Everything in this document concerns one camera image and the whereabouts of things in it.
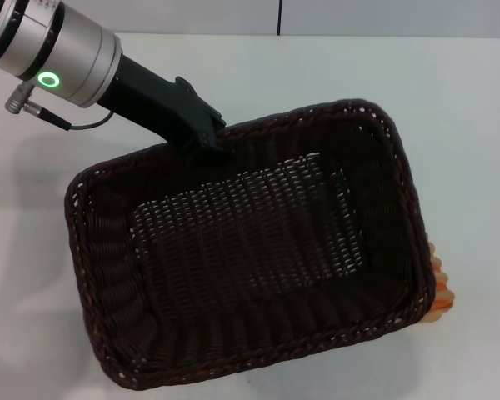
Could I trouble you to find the orange striped bread loaf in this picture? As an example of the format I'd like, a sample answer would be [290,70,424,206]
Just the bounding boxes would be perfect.
[421,241,457,325]

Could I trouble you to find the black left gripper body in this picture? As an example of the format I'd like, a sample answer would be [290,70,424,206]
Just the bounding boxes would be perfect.
[94,53,228,161]

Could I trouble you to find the grey cable with metal connector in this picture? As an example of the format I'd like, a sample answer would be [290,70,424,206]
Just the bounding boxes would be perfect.
[4,81,118,131]

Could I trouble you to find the dark brown woven wicker basket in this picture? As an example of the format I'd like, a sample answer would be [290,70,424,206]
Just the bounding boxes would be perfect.
[63,97,438,393]

